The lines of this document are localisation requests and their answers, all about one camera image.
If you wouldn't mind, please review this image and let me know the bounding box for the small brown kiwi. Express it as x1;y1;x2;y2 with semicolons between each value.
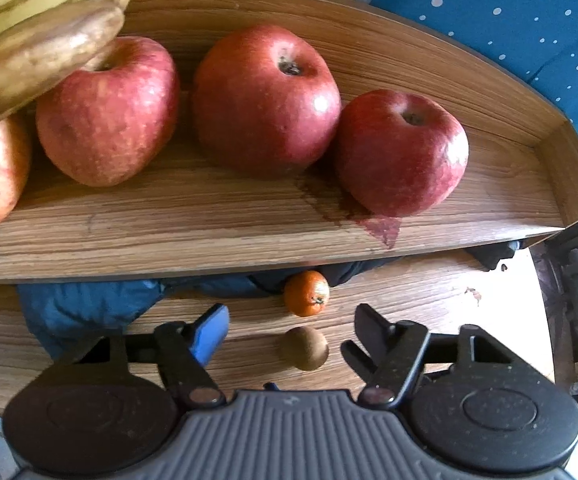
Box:
278;326;330;372

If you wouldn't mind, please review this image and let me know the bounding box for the orange tangerine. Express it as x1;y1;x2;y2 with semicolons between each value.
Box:
283;270;331;318

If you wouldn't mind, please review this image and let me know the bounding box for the dark blue padded jacket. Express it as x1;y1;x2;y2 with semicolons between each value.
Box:
16;244;522;361

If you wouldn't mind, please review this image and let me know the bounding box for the brown overripe banana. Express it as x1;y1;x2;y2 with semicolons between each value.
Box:
0;0;126;135

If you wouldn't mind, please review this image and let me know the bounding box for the blue white-dotted cloth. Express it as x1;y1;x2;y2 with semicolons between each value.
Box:
354;0;578;196

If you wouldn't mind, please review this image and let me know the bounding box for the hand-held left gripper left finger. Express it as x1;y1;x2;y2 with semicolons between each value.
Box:
52;304;231;408

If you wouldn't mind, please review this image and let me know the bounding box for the curved wooden shelf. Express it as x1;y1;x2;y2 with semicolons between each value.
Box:
0;0;578;286

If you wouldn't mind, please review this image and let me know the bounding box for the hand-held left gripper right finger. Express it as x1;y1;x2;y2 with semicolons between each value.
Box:
353;304;536;408

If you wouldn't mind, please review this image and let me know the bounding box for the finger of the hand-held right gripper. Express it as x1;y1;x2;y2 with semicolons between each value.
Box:
340;339;378;382

